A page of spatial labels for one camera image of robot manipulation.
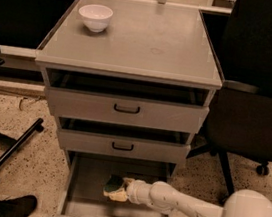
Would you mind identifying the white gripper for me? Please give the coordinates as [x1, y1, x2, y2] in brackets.
[103, 178, 151, 205]

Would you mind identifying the green and yellow sponge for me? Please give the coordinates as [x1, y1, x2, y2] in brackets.
[104, 175, 125, 193]

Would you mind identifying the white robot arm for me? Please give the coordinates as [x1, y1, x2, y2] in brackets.
[103, 175, 272, 217]

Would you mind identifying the bottom grey drawer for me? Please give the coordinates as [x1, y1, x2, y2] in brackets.
[52, 153, 169, 217]

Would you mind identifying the grey drawer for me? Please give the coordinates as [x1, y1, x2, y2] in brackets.
[45, 68, 209, 134]
[52, 153, 169, 217]
[57, 117, 190, 164]

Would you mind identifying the middle grey drawer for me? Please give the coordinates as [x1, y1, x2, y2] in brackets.
[57, 117, 190, 164]

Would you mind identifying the grey drawer cabinet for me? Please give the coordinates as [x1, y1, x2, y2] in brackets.
[12, 0, 233, 217]

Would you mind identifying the top grey drawer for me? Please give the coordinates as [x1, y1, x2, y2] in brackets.
[45, 68, 209, 134]

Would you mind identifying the black chair base leg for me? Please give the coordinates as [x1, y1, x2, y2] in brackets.
[0, 118, 44, 167]

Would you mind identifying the black office chair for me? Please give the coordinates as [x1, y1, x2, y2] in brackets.
[189, 0, 272, 194]

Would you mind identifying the white ceramic bowl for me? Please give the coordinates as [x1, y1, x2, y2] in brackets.
[78, 4, 113, 33]

